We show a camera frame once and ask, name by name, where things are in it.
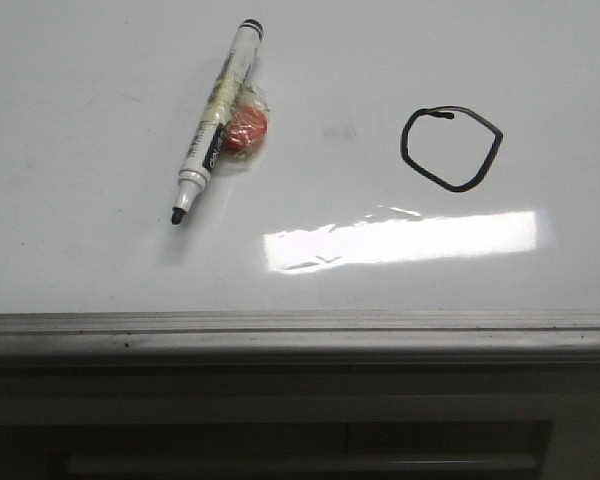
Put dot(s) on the dark cabinet below whiteboard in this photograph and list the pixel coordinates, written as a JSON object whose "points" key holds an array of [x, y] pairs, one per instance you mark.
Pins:
{"points": [[358, 422]]}

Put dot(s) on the red magnet taped to marker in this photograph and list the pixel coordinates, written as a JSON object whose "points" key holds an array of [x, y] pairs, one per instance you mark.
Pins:
{"points": [[246, 134]]}

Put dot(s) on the white whiteboard with aluminium frame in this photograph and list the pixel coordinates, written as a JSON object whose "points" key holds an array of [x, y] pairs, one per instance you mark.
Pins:
{"points": [[429, 188]]}

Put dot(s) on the white black whiteboard marker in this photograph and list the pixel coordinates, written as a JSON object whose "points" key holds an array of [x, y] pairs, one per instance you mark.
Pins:
{"points": [[196, 170]]}

